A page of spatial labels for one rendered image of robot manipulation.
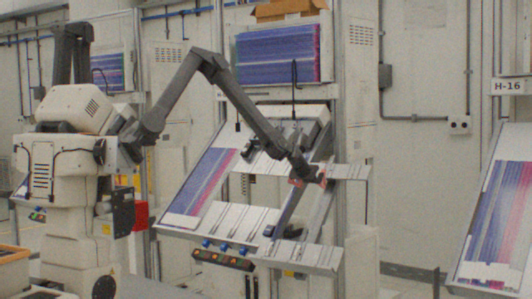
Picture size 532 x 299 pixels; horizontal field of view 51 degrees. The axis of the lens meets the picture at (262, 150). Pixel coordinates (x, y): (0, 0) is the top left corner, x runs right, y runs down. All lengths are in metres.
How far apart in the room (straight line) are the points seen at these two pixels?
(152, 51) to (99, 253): 2.08
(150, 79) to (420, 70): 1.81
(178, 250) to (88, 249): 2.15
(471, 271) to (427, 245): 2.22
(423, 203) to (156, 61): 2.05
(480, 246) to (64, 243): 1.33
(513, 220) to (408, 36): 2.29
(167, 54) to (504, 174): 2.41
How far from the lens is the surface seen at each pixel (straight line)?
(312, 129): 2.59
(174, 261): 3.96
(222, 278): 2.98
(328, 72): 2.60
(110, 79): 3.75
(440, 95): 3.97
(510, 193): 2.08
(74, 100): 1.84
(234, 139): 2.91
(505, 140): 2.25
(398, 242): 4.24
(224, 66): 2.02
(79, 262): 1.87
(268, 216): 2.42
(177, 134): 3.86
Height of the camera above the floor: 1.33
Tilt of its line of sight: 6 degrees down
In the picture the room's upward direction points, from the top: 2 degrees counter-clockwise
